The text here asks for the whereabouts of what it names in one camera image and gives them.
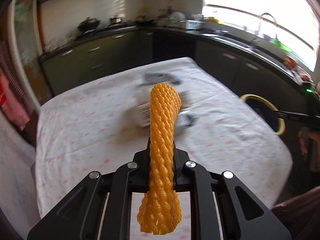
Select yellow rimmed trash bin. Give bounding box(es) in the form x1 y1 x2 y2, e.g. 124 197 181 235
240 94 285 135

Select dark green kitchen cabinets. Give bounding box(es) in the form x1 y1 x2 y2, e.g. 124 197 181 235
39 27 307 113

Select chrome kitchen faucet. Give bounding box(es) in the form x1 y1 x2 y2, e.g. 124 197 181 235
251 12 279 47

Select person's right hand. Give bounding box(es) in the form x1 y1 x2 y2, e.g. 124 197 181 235
298 130 319 155

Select red white milk carton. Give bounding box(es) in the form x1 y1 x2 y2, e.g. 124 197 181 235
132 88 190 127

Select white dish rack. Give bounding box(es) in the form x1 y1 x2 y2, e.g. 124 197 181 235
156 12 204 30

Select white blue toothpaste tube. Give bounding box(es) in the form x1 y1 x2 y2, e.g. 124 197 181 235
144 73 182 85

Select white floral tablecloth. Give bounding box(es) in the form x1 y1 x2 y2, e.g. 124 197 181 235
28 58 292 239

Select black wok on stove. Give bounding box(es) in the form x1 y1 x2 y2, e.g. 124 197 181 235
78 17 100 33

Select red checkered apron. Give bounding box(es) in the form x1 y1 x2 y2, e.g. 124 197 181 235
1 40 34 131

